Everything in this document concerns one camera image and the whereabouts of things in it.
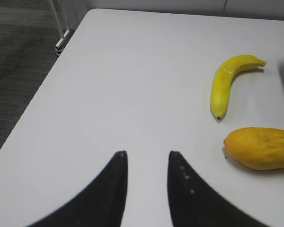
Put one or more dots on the yellow banana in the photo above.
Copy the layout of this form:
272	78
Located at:
222	81

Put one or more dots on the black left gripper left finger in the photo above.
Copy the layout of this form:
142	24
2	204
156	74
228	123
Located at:
100	204

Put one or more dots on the white metal rack leg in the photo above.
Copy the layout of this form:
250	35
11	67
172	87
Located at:
64	30

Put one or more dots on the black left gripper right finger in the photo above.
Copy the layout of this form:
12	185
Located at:
193	203

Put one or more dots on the orange yellow mango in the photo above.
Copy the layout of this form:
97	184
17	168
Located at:
257	148

